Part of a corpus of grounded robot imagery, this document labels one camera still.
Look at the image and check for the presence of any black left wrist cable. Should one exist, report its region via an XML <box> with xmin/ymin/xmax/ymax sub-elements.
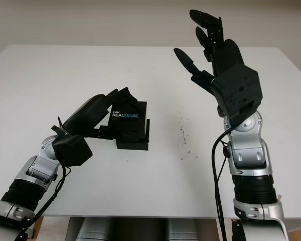
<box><xmin>15</xmin><ymin>160</ymin><xmax>73</xmax><ymax>241</ymax></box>

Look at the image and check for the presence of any black camera box base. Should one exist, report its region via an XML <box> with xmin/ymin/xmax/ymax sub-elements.
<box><xmin>116</xmin><ymin>119</ymin><xmax>151</xmax><ymax>151</ymax></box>

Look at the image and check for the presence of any black RealSense box lid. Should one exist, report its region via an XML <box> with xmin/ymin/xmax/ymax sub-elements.
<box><xmin>107</xmin><ymin>100</ymin><xmax>148</xmax><ymax>133</ymax></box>

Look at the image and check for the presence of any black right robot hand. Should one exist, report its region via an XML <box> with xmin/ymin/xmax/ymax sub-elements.
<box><xmin>173</xmin><ymin>9</ymin><xmax>245</xmax><ymax>118</ymax></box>

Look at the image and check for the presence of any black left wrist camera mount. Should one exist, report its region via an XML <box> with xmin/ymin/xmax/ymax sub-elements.
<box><xmin>51</xmin><ymin>125</ymin><xmax>93</xmax><ymax>167</ymax></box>

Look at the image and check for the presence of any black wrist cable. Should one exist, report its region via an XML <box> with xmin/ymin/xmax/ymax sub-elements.
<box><xmin>15</xmin><ymin>160</ymin><xmax>73</xmax><ymax>241</ymax></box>
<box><xmin>212</xmin><ymin>123</ymin><xmax>232</xmax><ymax>241</ymax></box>

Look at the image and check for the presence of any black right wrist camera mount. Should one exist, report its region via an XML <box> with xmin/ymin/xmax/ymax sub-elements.
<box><xmin>210</xmin><ymin>64</ymin><xmax>263</xmax><ymax>126</ymax></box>

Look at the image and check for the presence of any grey robot thigh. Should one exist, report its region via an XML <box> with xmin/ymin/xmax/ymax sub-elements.
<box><xmin>165</xmin><ymin>218</ymin><xmax>192</xmax><ymax>241</ymax></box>
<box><xmin>76</xmin><ymin>218</ymin><xmax>111</xmax><ymax>241</ymax></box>

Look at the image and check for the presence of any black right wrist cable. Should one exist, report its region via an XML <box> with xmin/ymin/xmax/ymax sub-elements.
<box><xmin>212</xmin><ymin>123</ymin><xmax>232</xmax><ymax>241</ymax></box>

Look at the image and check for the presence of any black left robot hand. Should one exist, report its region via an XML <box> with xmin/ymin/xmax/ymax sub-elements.
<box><xmin>61</xmin><ymin>87</ymin><xmax>138</xmax><ymax>139</ymax></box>

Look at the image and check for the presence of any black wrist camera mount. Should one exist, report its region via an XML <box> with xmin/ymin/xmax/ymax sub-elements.
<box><xmin>210</xmin><ymin>64</ymin><xmax>263</xmax><ymax>126</ymax></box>
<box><xmin>51</xmin><ymin>125</ymin><xmax>93</xmax><ymax>167</ymax></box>

